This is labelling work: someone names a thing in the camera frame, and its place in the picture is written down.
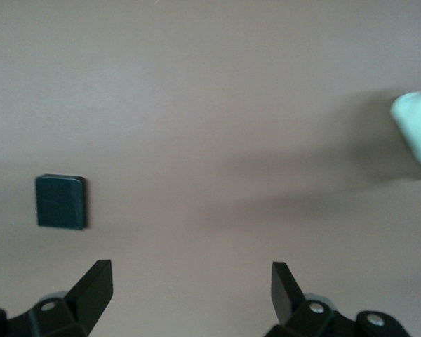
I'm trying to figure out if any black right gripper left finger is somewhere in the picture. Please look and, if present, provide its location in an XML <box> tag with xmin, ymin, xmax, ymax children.
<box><xmin>27</xmin><ymin>259</ymin><xmax>113</xmax><ymax>337</ymax></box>

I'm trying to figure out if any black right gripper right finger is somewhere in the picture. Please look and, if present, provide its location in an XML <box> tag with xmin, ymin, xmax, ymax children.
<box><xmin>265</xmin><ymin>260</ymin><xmax>359</xmax><ymax>337</ymax></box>

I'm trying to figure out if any small black square box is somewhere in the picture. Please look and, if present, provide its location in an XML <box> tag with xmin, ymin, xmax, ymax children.
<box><xmin>34</xmin><ymin>173</ymin><xmax>89</xmax><ymax>232</ymax></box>

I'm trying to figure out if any green dinosaur plush toy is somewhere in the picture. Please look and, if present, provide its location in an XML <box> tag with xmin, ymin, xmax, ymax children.
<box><xmin>389</xmin><ymin>88</ymin><xmax>421</xmax><ymax>182</ymax></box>

